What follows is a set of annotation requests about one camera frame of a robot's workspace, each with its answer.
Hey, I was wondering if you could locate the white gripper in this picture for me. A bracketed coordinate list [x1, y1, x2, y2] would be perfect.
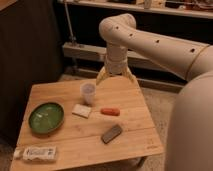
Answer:
[96, 57, 137, 84]

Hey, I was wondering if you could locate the white ceramic cup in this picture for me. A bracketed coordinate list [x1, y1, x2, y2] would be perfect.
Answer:
[80, 83, 96, 105]

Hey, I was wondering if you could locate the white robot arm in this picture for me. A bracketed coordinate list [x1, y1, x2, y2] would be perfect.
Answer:
[96, 13, 213, 171]

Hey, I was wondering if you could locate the green ceramic bowl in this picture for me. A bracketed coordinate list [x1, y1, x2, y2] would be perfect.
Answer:
[28, 102, 64, 134]

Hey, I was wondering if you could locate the orange carrot toy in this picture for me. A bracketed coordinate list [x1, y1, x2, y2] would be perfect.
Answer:
[100, 108, 120, 116]

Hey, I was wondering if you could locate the metal shelf rack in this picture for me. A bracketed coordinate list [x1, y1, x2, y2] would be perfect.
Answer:
[56, 0, 213, 93]

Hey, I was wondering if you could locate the white square sponge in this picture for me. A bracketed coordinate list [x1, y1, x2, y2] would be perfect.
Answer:
[72, 104, 92, 118]

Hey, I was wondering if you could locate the grey rectangular block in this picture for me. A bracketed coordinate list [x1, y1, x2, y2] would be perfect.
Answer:
[101, 125, 122, 144]

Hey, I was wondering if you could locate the wooden folding table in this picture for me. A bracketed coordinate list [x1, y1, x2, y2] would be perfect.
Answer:
[10, 77, 163, 171]

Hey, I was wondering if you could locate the dark cabinet on left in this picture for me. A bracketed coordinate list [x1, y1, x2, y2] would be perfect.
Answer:
[0, 0, 62, 146]

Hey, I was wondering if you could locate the white tube package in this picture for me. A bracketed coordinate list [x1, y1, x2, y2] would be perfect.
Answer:
[13, 146, 57, 162]

